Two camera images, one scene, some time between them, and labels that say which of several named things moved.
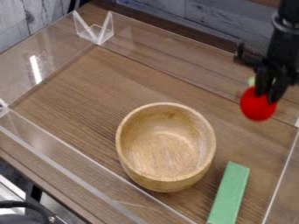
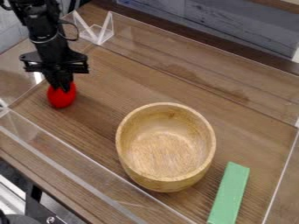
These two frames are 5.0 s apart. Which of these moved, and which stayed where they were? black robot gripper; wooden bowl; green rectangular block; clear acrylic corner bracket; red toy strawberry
Moved: black robot gripper; red toy strawberry
Stayed: wooden bowl; clear acrylic corner bracket; green rectangular block
